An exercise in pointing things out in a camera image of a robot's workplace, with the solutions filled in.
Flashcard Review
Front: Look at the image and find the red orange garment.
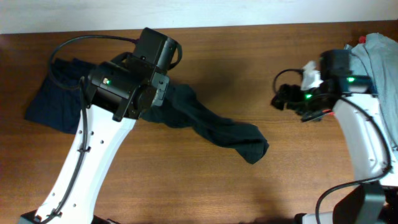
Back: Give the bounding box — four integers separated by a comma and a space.
358, 35, 366, 44

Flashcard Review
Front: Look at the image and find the light grey blue garment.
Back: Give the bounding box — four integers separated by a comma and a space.
344, 33, 397, 148

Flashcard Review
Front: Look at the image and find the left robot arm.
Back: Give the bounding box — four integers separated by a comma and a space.
19, 28, 182, 223

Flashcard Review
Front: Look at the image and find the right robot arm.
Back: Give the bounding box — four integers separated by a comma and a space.
271, 50, 397, 224

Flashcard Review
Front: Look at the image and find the dark green black t-shirt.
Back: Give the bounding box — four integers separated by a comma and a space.
141, 85, 269, 164

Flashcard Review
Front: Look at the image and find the folded navy blue garment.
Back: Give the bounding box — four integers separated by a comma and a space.
24, 58, 95, 134

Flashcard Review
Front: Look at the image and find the right black cable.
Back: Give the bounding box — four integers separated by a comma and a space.
272, 68, 393, 224

